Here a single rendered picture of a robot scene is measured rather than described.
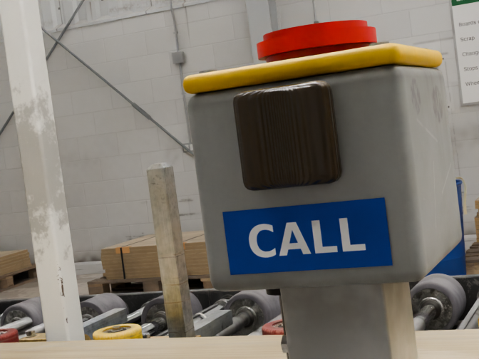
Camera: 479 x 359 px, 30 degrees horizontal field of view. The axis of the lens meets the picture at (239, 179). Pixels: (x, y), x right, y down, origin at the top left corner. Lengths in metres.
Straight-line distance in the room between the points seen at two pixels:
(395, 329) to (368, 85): 0.08
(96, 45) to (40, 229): 7.27
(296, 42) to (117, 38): 8.37
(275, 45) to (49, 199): 1.25
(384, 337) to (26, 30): 1.29
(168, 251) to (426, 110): 1.29
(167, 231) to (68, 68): 7.42
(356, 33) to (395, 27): 7.36
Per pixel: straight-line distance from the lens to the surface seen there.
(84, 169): 8.89
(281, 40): 0.29
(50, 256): 1.54
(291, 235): 0.27
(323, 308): 0.29
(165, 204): 1.55
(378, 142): 0.26
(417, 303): 1.85
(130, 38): 8.58
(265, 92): 0.26
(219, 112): 0.28
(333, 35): 0.28
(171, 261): 1.56
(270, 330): 1.33
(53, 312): 1.56
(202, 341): 1.35
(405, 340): 0.31
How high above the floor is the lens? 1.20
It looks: 3 degrees down
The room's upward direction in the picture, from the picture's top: 7 degrees counter-clockwise
